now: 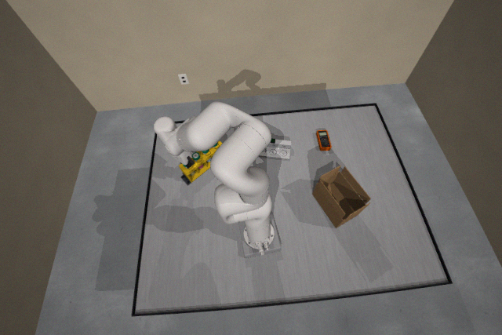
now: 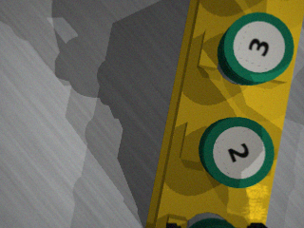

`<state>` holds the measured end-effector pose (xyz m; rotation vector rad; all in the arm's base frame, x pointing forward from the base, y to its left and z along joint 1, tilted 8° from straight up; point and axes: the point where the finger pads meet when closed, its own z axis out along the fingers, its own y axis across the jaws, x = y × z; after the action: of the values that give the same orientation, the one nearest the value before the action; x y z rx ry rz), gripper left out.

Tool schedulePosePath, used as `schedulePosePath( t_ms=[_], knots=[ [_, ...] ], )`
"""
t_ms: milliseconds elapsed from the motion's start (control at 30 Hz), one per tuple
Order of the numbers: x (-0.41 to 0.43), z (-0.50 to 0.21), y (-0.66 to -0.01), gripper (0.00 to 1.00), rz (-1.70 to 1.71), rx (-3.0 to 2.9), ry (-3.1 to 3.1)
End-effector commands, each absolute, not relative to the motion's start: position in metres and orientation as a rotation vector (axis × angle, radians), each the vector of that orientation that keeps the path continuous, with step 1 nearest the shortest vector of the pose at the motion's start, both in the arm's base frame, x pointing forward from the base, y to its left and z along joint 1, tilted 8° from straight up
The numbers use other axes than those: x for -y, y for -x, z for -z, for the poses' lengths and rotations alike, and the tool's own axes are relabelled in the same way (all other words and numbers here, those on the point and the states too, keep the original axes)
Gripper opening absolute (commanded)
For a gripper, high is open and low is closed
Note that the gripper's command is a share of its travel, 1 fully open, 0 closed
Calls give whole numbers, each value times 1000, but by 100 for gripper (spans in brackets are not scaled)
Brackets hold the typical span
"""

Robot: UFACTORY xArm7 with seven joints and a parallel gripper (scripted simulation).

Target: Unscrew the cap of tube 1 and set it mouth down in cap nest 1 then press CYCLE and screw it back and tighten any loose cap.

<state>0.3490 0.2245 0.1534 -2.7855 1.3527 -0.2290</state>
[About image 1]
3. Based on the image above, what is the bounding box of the brown cardboard box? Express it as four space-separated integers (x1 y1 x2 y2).
312 166 371 228

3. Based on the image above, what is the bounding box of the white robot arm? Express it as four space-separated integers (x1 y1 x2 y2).
154 101 275 255

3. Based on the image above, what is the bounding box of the orange digital multimeter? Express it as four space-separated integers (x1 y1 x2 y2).
316 130 332 151

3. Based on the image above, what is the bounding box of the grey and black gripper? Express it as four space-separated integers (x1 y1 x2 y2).
171 151 195 169

